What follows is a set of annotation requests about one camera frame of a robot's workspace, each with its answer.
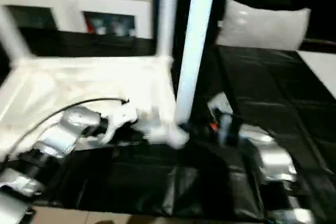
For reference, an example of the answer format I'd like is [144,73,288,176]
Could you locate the white plastic table top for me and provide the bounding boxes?
[0,56,190,158]

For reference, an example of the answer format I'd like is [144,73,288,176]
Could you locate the white plastic table leg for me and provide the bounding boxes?
[0,6,30,63]
[175,0,218,128]
[157,0,180,62]

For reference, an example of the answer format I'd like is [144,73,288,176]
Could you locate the black work mat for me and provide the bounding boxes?
[0,28,336,222]

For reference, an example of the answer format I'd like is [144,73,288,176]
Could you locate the grey cushion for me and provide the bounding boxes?
[216,0,312,51]

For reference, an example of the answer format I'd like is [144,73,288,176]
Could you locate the black speaker box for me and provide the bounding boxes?
[153,0,229,47]

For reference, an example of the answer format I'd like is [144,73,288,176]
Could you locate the white flat board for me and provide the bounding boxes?
[298,50,336,94]

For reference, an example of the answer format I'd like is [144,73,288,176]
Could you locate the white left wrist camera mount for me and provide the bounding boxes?
[104,102,140,144]

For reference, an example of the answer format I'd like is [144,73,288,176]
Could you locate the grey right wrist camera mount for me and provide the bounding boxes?
[208,92,235,144]

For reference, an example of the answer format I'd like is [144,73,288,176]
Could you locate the black left camera cable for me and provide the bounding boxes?
[4,98,131,162]

